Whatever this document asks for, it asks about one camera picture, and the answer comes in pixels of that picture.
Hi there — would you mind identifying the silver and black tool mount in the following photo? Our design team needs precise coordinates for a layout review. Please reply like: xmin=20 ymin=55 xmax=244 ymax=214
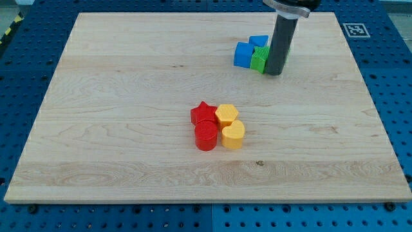
xmin=263 ymin=0 xmax=321 ymax=19

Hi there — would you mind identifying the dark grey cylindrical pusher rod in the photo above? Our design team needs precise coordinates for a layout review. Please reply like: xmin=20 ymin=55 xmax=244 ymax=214
xmin=265 ymin=14 xmax=297 ymax=76

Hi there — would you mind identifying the blue block behind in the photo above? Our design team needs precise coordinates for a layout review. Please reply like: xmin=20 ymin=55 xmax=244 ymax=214
xmin=248 ymin=35 xmax=269 ymax=47

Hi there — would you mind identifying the green star block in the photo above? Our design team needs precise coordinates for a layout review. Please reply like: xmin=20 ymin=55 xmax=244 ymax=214
xmin=250 ymin=46 xmax=270 ymax=73

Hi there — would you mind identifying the blue cube block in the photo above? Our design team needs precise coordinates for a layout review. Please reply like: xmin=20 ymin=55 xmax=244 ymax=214
xmin=234 ymin=42 xmax=254 ymax=68

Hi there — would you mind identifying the white fiducial marker tag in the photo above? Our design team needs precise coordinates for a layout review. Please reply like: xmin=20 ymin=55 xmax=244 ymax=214
xmin=342 ymin=23 xmax=370 ymax=38

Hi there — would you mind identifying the yellow hexagon block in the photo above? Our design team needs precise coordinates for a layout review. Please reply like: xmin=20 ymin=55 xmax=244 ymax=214
xmin=215 ymin=104 xmax=239 ymax=131

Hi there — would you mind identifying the red star block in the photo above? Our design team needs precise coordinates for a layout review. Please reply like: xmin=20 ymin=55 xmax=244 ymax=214
xmin=190 ymin=101 xmax=218 ymax=125

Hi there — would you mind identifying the yellow heart block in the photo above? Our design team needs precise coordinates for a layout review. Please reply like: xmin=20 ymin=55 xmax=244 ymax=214
xmin=221 ymin=120 xmax=245 ymax=150

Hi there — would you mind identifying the red cylinder block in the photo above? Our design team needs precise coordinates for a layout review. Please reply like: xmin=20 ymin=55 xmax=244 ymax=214
xmin=194 ymin=121 xmax=218 ymax=151

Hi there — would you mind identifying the light wooden board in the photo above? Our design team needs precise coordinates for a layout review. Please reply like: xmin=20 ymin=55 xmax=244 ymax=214
xmin=5 ymin=12 xmax=411 ymax=204

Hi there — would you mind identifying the black screw front right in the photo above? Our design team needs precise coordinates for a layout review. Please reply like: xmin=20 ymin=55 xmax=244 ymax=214
xmin=384 ymin=202 xmax=397 ymax=212

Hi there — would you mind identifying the black screw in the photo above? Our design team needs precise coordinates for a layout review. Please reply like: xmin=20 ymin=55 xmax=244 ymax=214
xmin=27 ymin=204 xmax=38 ymax=215
xmin=384 ymin=202 xmax=397 ymax=212

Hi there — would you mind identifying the black screw front left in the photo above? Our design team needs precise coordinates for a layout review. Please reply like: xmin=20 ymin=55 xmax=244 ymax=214
xmin=27 ymin=204 xmax=38 ymax=215

